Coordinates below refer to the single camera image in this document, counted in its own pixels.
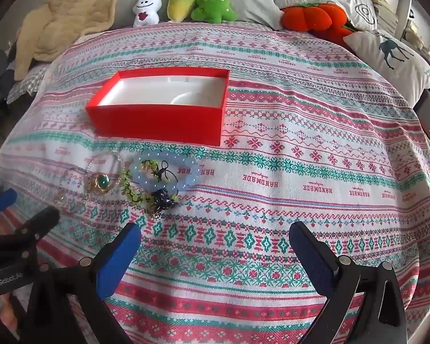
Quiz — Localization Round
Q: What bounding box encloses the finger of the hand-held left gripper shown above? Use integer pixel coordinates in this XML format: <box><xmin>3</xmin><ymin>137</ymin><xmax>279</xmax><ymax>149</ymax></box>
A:
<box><xmin>0</xmin><ymin>206</ymin><xmax>61</xmax><ymax>257</ymax></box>
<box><xmin>0</xmin><ymin>188</ymin><xmax>18</xmax><ymax>223</ymax></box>

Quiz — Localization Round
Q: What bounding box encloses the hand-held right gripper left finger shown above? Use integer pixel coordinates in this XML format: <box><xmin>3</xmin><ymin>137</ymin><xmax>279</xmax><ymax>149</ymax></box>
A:
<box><xmin>19</xmin><ymin>222</ymin><xmax>142</xmax><ymax>344</ymax></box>

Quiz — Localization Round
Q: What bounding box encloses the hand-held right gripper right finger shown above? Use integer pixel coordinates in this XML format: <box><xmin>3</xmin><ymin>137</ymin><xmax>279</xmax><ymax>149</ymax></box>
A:
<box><xmin>288</xmin><ymin>221</ymin><xmax>408</xmax><ymax>344</ymax></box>

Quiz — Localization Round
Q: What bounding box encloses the yellow green bead bracelet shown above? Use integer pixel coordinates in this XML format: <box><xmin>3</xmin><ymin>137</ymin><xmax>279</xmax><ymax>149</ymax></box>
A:
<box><xmin>120</xmin><ymin>159</ymin><xmax>173</xmax><ymax>205</ymax></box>

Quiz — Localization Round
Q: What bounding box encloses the black cord bracelet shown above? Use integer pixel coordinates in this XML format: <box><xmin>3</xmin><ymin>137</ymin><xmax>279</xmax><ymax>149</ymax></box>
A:
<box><xmin>148</xmin><ymin>163</ymin><xmax>180</xmax><ymax>212</ymax></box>

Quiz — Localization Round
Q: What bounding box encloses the gold green gem bracelet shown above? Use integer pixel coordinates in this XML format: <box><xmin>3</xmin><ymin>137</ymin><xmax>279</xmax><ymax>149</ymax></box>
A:
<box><xmin>82</xmin><ymin>172</ymin><xmax>122</xmax><ymax>196</ymax></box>

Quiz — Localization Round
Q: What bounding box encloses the pale blue bead bracelet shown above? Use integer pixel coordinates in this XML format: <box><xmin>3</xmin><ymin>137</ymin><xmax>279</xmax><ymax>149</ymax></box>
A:
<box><xmin>129</xmin><ymin>151</ymin><xmax>201</xmax><ymax>195</ymax></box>

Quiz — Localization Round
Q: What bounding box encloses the red cardboard box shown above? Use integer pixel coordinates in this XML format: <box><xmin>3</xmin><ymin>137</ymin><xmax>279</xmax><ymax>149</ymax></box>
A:
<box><xmin>85</xmin><ymin>67</ymin><xmax>230</xmax><ymax>147</ymax></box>

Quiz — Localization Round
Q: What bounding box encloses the person's left hand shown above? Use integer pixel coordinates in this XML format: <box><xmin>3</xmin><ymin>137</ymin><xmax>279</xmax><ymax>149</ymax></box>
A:
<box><xmin>0</xmin><ymin>292</ymin><xmax>20</xmax><ymax>332</ymax></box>

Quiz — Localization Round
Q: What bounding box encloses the red green patterned blanket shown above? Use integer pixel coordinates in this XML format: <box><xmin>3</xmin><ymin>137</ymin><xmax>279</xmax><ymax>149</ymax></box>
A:
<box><xmin>0</xmin><ymin>21</ymin><xmax>430</xmax><ymax>344</ymax></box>

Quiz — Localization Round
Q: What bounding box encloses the plaid bed sheet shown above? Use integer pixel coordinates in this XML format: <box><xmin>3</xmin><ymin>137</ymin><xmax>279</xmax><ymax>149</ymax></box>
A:
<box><xmin>5</xmin><ymin>62</ymin><xmax>52</xmax><ymax>106</ymax></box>

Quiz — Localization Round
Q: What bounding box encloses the beige quilted blanket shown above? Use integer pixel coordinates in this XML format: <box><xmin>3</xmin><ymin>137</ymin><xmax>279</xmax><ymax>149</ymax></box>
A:
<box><xmin>14</xmin><ymin>0</ymin><xmax>140</xmax><ymax>79</ymax></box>

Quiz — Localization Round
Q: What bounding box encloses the white deer print pillow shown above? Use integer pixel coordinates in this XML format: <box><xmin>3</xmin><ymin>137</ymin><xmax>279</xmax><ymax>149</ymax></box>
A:
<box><xmin>344</xmin><ymin>29</ymin><xmax>430</xmax><ymax>106</ymax></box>

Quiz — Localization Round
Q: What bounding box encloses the orange pumpkin plush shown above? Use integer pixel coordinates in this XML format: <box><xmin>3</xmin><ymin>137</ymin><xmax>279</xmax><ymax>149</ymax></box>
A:
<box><xmin>280</xmin><ymin>2</ymin><xmax>357</xmax><ymax>42</ymax></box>

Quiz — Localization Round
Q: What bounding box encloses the white bunny plush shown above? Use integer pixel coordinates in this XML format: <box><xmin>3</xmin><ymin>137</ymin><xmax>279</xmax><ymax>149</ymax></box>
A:
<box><xmin>133</xmin><ymin>0</ymin><xmax>163</xmax><ymax>28</ymax></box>

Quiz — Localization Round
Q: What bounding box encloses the grey pillow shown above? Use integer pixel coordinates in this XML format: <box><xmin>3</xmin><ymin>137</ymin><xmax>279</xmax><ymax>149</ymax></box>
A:
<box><xmin>111</xmin><ymin>0</ymin><xmax>284</xmax><ymax>31</ymax></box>

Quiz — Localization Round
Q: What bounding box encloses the green tree plush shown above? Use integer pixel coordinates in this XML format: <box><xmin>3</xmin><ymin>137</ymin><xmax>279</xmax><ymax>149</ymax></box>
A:
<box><xmin>191</xmin><ymin>0</ymin><xmax>238</xmax><ymax>24</ymax></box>

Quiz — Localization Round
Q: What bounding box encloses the white frame post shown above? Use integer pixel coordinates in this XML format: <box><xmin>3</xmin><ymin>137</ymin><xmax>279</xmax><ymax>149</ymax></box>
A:
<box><xmin>394</xmin><ymin>0</ymin><xmax>416</xmax><ymax>44</ymax></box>

